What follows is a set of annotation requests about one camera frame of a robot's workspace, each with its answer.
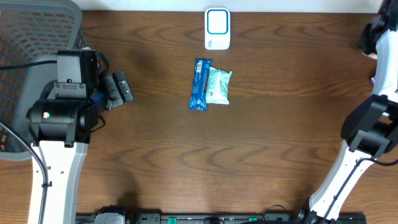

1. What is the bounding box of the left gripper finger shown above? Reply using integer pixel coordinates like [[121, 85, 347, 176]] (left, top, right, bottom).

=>
[[104, 76, 123, 109], [113, 70, 134, 103]]

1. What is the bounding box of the blue Oreo cookie packet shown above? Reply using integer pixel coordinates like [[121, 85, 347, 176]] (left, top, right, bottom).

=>
[[188, 58, 213, 111]]

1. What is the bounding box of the teal wet wipes packet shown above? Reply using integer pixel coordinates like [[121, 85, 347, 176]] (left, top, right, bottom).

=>
[[206, 67, 233, 105]]

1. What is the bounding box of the small orange box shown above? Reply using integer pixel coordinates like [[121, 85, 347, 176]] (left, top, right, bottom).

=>
[[363, 52, 377, 60]]

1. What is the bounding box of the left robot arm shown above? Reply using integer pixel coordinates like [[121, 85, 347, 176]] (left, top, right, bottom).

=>
[[27, 71, 134, 223]]

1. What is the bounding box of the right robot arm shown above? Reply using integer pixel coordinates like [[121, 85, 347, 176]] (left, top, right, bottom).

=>
[[297, 0, 397, 223]]

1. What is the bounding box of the grey plastic mesh basket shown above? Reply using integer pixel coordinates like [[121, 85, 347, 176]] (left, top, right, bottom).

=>
[[0, 0, 88, 162]]

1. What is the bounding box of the left black cable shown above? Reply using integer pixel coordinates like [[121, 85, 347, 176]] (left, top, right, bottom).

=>
[[0, 59, 58, 224]]

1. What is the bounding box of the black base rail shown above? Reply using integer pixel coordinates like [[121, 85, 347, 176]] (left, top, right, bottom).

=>
[[72, 213, 367, 224]]

